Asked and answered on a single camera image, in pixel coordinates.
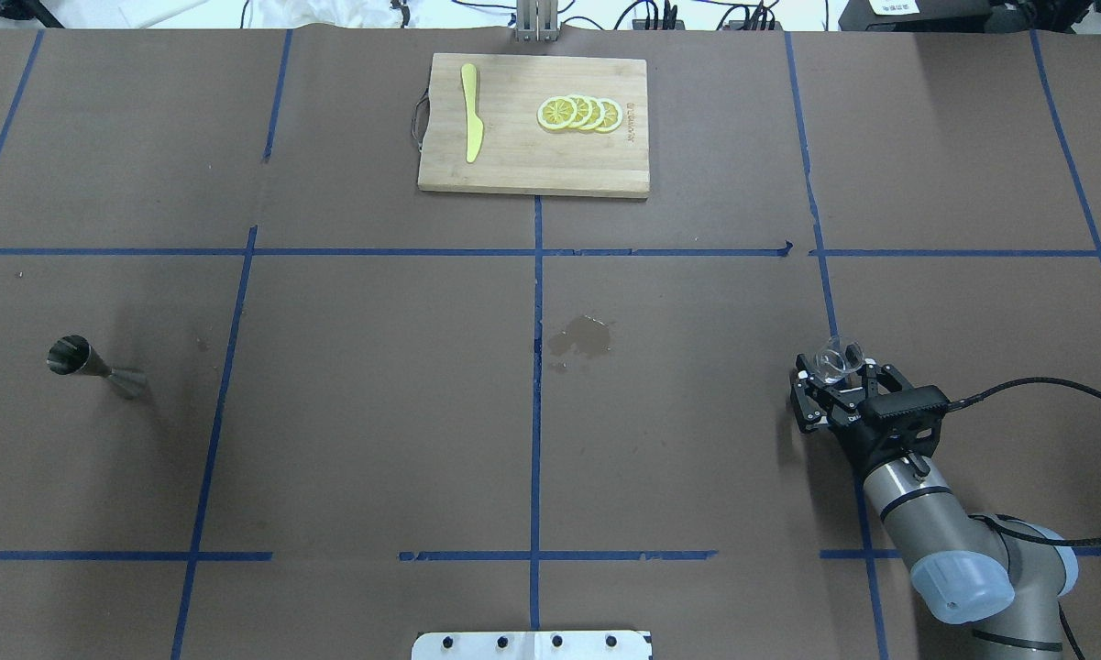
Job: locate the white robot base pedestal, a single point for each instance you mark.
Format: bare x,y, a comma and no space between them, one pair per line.
577,644

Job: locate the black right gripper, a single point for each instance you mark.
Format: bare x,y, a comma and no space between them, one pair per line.
865,442

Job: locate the lemon slice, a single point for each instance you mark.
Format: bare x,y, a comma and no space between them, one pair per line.
597,116
557,113
612,116
584,111

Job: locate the yellow plastic knife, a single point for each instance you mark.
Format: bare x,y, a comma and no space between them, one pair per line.
469,76

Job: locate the steel measuring jigger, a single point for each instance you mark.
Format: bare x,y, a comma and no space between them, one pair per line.
74,355

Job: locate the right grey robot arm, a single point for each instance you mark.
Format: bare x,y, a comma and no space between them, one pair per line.
1000,577

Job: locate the bamboo cutting board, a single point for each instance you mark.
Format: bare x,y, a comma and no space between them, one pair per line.
517,155

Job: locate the clear glass shaker cup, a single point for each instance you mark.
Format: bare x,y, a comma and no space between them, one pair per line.
837,359

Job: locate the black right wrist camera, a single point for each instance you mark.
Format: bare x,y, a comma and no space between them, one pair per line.
905,413

